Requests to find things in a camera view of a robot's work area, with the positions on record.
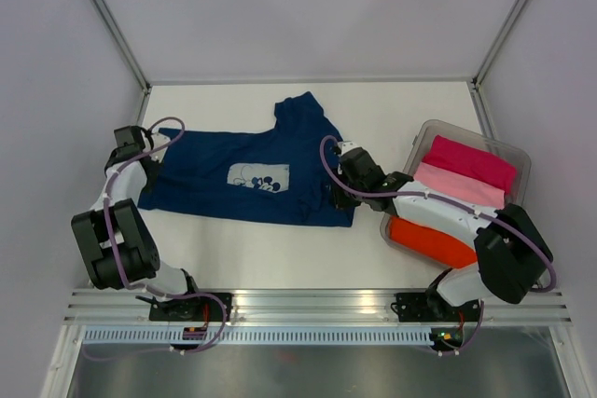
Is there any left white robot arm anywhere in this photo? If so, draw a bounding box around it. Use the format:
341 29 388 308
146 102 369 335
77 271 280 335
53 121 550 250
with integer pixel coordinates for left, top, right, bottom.
71 126 203 320

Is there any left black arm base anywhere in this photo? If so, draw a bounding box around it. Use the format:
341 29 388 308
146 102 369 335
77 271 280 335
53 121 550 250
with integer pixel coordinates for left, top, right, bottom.
146 292 233 323

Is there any left aluminium frame post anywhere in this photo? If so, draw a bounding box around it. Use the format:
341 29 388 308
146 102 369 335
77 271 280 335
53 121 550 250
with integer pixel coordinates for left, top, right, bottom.
62 0 150 91

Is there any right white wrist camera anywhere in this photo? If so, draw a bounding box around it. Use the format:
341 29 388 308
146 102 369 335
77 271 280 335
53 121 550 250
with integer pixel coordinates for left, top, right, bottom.
333 141 359 158

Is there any light pink folded t-shirt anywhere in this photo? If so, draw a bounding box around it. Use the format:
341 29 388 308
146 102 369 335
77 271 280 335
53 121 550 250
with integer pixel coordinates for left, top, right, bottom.
413 163 505 209

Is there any aluminium front rail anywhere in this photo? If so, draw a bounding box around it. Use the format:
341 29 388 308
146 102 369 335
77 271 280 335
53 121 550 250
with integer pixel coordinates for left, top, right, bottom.
62 289 572 326

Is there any white slotted cable duct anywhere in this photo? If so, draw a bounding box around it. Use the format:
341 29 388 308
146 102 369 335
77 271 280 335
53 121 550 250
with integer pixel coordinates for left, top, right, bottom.
83 325 433 347

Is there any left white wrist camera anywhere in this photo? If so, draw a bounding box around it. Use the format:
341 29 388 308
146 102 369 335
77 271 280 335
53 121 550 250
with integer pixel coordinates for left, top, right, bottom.
150 132 171 163

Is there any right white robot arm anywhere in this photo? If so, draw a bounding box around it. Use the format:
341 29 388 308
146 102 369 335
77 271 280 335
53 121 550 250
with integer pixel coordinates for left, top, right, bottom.
319 137 557 319

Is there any orange folded t-shirt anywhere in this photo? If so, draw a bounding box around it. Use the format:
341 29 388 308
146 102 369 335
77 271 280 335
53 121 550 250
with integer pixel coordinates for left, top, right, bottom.
388 217 477 268

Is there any blue t-shirt with print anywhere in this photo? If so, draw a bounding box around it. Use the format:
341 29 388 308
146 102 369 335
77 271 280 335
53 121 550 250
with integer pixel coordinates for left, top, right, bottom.
138 92 354 227

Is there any right aluminium frame post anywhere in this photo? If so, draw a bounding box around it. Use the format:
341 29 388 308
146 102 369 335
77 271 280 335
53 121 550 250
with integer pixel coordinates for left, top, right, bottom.
471 0 532 90

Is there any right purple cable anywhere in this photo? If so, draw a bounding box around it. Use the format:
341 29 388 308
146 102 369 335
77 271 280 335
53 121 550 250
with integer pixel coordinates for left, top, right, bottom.
318 134 558 356

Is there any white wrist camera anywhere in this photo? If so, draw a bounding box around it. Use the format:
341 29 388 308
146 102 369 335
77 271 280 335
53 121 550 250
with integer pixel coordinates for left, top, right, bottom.
333 141 359 158
150 132 171 163

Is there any aluminium frame post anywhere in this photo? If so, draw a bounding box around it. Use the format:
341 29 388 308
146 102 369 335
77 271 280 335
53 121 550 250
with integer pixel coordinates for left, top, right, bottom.
62 0 150 91
471 0 532 90

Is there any clear plastic storage bin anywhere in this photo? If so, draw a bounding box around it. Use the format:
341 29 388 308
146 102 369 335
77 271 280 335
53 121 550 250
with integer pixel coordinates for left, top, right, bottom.
381 120 531 255

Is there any magenta folded t-shirt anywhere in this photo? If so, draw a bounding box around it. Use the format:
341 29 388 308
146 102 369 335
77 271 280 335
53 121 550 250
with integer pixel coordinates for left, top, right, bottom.
423 135 517 194

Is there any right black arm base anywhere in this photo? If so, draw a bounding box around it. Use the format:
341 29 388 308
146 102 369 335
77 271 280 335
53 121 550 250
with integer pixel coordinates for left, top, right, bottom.
390 292 480 323

